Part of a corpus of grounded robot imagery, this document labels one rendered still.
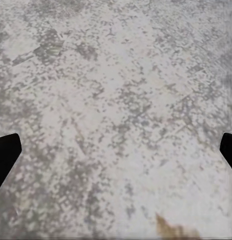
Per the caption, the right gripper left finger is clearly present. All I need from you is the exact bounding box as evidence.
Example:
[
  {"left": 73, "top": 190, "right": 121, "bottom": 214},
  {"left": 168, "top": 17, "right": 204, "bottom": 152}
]
[{"left": 0, "top": 133, "right": 22, "bottom": 186}]

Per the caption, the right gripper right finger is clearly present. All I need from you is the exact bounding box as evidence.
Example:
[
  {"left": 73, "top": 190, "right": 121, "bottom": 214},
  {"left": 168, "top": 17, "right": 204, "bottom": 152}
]
[{"left": 220, "top": 133, "right": 232, "bottom": 168}]

